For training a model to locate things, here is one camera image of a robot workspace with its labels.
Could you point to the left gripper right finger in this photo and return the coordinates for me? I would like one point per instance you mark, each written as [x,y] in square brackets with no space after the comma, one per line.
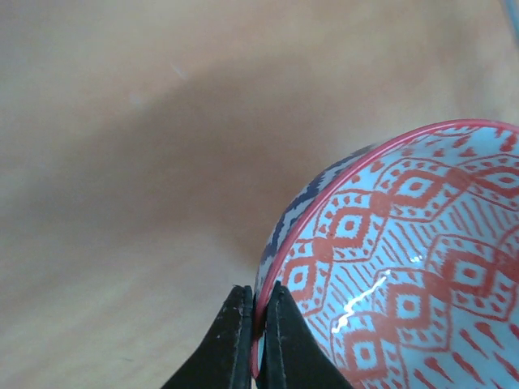
[292,358]

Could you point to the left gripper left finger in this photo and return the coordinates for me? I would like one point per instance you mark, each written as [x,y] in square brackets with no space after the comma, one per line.
[222,360]

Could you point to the red patterned bowl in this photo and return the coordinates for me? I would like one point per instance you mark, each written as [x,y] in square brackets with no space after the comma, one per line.
[403,260]

